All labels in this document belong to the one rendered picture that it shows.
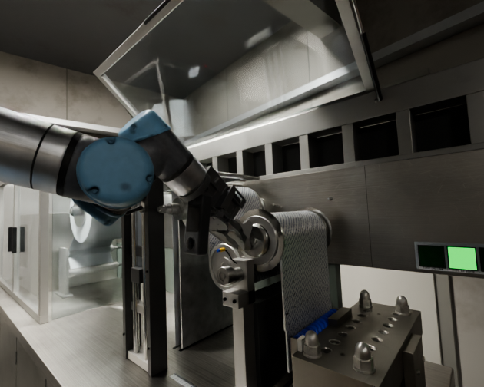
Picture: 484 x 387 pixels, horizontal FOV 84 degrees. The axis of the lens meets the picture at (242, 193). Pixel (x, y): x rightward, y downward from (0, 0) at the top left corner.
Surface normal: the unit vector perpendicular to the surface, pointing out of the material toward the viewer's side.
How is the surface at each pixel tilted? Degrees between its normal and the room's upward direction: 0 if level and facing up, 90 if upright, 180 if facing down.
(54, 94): 90
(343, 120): 90
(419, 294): 90
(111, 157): 90
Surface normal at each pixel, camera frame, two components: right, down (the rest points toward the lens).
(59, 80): 0.65, -0.08
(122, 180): 0.44, -0.07
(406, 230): -0.66, -0.02
